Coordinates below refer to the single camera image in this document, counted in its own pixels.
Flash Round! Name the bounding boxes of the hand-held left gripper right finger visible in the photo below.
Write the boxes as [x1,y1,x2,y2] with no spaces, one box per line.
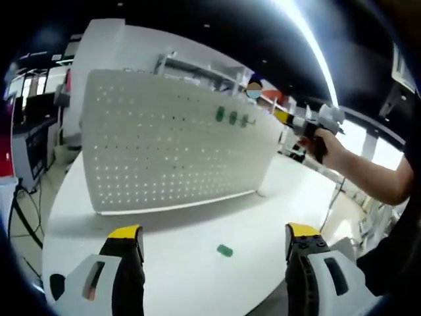
[284,223,384,316]

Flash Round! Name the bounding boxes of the white perforated mounting plate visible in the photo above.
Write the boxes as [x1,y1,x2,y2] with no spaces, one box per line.
[80,68,284,217]

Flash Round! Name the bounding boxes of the person's black clothing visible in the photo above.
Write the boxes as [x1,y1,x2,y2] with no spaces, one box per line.
[357,236,421,297]

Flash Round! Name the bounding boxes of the white laptop with red screen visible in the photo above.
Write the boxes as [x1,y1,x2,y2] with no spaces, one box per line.
[0,126,17,198]

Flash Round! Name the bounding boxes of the dark equipment cabinet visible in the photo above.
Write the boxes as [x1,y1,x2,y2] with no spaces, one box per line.
[11,93,62,192]

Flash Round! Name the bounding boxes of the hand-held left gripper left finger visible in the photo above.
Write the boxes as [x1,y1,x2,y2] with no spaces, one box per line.
[64,224,145,316]

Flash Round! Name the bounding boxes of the person's right hand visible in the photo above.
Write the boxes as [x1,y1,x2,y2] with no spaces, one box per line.
[297,130,345,165]

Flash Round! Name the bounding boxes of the ceiling light strip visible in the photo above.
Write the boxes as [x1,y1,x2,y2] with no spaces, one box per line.
[289,0,341,109]

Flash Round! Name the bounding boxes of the black computer mouse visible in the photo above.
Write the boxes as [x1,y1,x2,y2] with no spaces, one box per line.
[49,273,67,301]

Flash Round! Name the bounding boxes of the black cable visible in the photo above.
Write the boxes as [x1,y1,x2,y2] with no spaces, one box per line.
[6,182,45,250]

